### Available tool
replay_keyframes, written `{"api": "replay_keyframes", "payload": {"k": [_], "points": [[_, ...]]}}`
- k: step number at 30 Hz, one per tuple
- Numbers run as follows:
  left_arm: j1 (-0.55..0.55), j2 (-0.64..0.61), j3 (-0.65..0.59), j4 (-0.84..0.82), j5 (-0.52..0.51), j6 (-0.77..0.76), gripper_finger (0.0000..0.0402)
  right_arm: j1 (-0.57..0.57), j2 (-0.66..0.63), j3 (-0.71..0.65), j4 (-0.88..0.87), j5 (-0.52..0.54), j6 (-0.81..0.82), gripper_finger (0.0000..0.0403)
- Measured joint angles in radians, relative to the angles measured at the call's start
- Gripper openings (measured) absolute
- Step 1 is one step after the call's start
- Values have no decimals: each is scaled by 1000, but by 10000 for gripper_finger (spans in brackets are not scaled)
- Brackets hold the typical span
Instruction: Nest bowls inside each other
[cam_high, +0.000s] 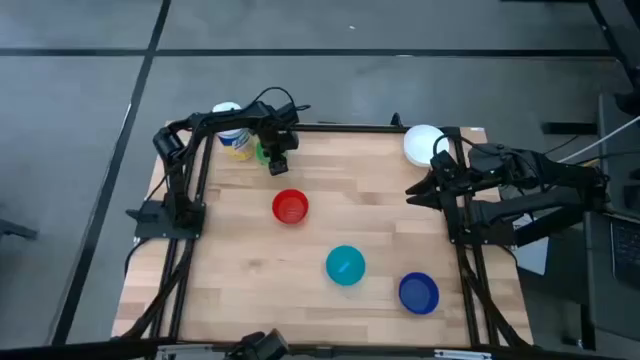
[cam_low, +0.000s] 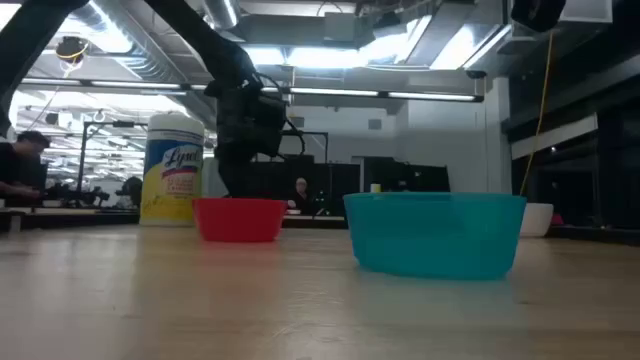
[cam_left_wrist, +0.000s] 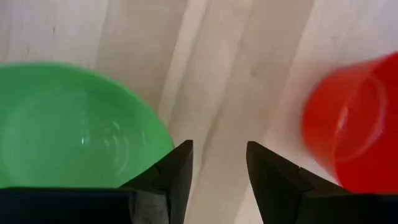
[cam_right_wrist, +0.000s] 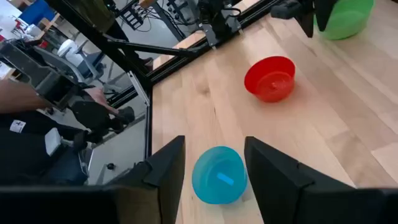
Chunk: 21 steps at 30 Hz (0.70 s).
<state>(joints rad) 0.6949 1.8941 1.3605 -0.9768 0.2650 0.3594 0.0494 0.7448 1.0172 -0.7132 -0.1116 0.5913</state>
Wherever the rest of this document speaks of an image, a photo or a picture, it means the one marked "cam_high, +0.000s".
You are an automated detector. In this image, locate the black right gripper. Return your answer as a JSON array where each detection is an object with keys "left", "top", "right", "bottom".
[{"left": 404, "top": 163, "right": 477, "bottom": 211}]

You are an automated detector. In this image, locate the blue plastic bowl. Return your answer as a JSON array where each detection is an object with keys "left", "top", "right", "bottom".
[{"left": 398, "top": 271, "right": 441, "bottom": 316}]

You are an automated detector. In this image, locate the white yellow Lysol wipes canister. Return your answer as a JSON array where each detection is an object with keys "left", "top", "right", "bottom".
[{"left": 211, "top": 101, "right": 255, "bottom": 162}]

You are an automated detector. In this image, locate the white plastic bowl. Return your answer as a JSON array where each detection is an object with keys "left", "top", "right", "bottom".
[{"left": 403, "top": 124, "right": 451, "bottom": 168}]

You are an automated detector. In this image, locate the red plastic bowl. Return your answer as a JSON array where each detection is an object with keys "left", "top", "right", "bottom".
[{"left": 271, "top": 188, "right": 310, "bottom": 226}]

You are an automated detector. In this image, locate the white paper sheet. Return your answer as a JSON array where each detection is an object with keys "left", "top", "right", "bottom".
[{"left": 511, "top": 234, "right": 551, "bottom": 277}]

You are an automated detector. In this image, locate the black floor bar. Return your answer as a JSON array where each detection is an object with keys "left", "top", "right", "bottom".
[{"left": 541, "top": 121, "right": 599, "bottom": 136}]

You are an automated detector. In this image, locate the black keyboard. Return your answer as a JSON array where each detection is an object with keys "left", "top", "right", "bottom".
[{"left": 609, "top": 216, "right": 640, "bottom": 290}]

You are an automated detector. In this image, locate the black chair leg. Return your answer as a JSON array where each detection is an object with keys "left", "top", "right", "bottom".
[{"left": 0, "top": 218, "right": 39, "bottom": 241}]

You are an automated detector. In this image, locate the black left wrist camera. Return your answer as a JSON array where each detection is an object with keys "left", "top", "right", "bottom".
[{"left": 277, "top": 101, "right": 301, "bottom": 127}]

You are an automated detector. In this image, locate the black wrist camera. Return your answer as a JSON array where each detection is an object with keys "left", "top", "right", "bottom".
[
  {"left": 277, "top": 101, "right": 301, "bottom": 127},
  {"left": 429, "top": 148, "right": 455, "bottom": 174}
]

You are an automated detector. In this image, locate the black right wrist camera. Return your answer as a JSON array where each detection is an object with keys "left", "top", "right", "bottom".
[{"left": 429, "top": 148, "right": 455, "bottom": 174}]

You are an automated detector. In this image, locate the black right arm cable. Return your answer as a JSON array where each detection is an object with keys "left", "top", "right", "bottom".
[{"left": 432, "top": 132, "right": 464, "bottom": 157}]

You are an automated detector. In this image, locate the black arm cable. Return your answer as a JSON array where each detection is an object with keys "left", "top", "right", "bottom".
[
  {"left": 248, "top": 86, "right": 312, "bottom": 114},
  {"left": 432, "top": 132, "right": 464, "bottom": 157}
]

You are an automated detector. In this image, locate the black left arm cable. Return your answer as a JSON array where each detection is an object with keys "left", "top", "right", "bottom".
[{"left": 248, "top": 86, "right": 312, "bottom": 114}]

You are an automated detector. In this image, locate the black aluminium table frame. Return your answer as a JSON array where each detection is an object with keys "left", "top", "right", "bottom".
[{"left": 111, "top": 121, "right": 537, "bottom": 360}]

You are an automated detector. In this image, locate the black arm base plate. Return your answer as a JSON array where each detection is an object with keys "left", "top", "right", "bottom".
[
  {"left": 125, "top": 199, "right": 207, "bottom": 241},
  {"left": 451, "top": 219, "right": 517, "bottom": 247}
]

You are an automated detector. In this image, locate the silver metal bracket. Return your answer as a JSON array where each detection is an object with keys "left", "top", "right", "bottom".
[{"left": 433, "top": 349, "right": 494, "bottom": 360}]

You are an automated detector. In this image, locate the white cable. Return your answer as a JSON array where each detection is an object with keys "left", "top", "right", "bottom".
[{"left": 556, "top": 115, "right": 640, "bottom": 165}]

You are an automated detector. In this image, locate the black exterior camera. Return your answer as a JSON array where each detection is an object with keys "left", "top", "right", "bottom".
[{"left": 237, "top": 328, "right": 291, "bottom": 360}]

